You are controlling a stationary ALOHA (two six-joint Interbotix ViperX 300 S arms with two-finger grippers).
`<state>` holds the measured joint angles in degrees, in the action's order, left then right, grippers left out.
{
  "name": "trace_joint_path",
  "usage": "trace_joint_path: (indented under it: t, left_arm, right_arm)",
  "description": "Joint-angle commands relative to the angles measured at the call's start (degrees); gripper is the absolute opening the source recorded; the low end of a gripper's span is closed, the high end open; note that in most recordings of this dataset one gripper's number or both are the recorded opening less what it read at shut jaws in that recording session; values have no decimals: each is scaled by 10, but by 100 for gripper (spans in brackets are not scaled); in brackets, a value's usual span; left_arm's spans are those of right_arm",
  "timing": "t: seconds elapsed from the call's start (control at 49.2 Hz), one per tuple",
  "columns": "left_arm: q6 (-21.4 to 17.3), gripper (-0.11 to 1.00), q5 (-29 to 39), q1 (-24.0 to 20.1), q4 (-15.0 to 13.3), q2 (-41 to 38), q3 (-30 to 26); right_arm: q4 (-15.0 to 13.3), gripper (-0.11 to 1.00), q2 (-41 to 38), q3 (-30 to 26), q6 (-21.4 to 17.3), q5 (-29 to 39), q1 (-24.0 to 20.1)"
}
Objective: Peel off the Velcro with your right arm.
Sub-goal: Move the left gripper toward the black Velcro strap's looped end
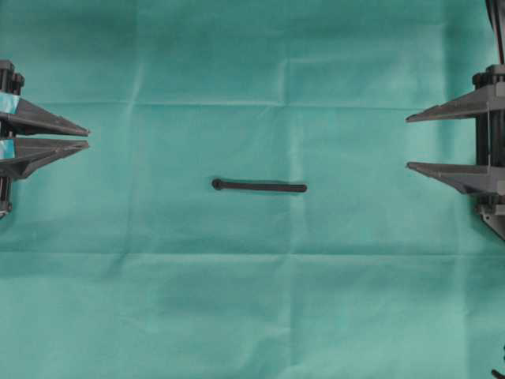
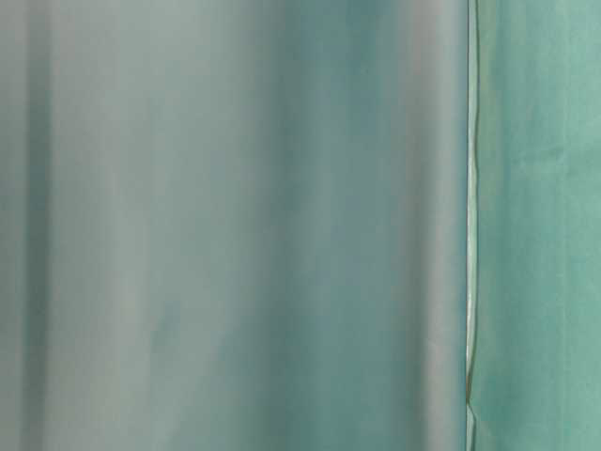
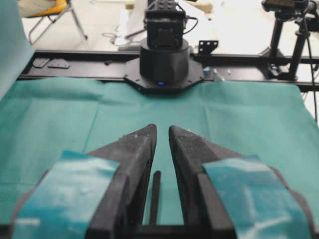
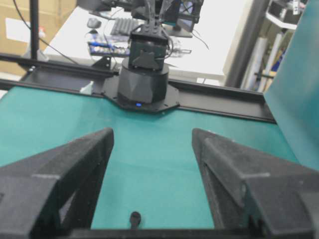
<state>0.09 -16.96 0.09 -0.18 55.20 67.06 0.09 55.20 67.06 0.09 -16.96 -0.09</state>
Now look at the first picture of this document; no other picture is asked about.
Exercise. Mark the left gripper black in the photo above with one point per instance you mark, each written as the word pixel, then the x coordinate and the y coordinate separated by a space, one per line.
pixel 20 157

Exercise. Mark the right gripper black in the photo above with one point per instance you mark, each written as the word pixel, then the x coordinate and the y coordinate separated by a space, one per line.
pixel 487 178

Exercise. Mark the green table cloth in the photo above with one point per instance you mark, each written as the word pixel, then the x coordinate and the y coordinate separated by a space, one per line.
pixel 244 208

